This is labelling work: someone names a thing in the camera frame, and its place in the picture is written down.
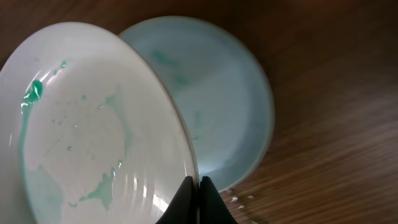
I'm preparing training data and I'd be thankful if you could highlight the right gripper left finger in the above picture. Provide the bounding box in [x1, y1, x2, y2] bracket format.
[156, 176, 197, 224]

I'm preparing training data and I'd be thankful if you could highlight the white plate smeared teal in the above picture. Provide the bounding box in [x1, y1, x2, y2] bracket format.
[120, 16, 275, 191]

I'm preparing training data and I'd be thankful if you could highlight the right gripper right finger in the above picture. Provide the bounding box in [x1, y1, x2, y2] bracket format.
[199, 176, 238, 224]

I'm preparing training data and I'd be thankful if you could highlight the white plate green streak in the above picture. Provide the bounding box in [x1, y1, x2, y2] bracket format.
[1, 22, 198, 223]

